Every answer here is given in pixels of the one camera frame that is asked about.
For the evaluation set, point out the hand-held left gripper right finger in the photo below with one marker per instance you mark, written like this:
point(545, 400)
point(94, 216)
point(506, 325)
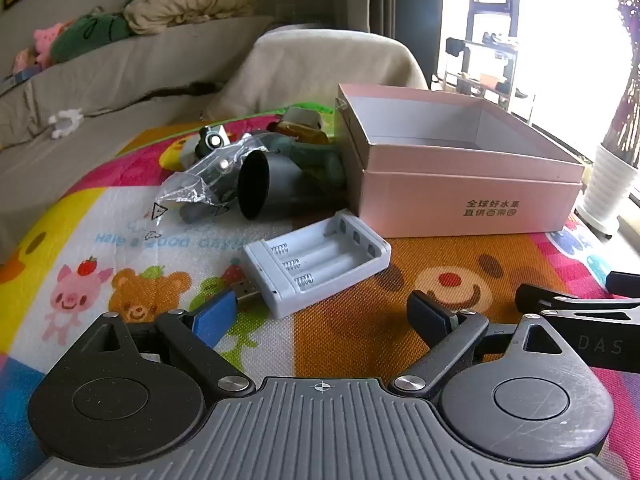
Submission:
point(427, 315)

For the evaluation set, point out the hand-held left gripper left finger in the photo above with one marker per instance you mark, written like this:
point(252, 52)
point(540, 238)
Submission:
point(217, 310)

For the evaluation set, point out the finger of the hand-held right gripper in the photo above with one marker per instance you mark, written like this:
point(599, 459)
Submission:
point(540, 296)
point(625, 280)

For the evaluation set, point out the grey battery charger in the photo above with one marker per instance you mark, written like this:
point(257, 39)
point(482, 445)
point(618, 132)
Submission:
point(320, 260)

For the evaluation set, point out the pink cardboard box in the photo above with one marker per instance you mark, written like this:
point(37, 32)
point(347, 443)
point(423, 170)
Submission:
point(450, 195)

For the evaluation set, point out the dark grey cylindrical container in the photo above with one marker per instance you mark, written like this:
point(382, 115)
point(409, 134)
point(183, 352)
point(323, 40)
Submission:
point(255, 185)

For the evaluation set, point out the clear plastic bag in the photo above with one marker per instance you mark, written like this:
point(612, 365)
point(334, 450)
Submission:
point(195, 180)

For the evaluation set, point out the small black and white gadget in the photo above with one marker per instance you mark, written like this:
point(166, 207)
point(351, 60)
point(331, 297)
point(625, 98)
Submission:
point(212, 138)

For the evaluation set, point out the yellow bottle with black cap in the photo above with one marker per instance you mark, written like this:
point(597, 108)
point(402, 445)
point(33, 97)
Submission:
point(310, 136)

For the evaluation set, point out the colourful cartoon play mat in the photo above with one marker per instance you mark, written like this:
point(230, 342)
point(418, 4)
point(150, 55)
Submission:
point(350, 320)

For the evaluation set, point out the white ribbed plant pot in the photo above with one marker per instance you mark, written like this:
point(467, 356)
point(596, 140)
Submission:
point(612, 180)

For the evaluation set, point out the tall green plant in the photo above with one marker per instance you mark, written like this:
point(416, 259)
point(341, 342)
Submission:
point(627, 110)

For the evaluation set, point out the orange plastic basin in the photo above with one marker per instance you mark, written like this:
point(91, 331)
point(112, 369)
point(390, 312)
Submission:
point(494, 81)

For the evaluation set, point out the metal shelf rack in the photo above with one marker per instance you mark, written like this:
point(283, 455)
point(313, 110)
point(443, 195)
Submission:
point(487, 67)

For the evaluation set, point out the small white toy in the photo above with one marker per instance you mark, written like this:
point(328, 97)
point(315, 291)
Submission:
point(65, 124)

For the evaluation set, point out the grey covered sofa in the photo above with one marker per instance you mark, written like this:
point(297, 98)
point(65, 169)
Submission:
point(125, 70)

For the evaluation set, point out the green plush toy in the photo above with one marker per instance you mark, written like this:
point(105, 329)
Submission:
point(90, 35)

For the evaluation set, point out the blue flat box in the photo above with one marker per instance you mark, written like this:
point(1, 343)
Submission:
point(15, 81)

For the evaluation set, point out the beige pillow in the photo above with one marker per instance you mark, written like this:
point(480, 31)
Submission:
point(190, 2)

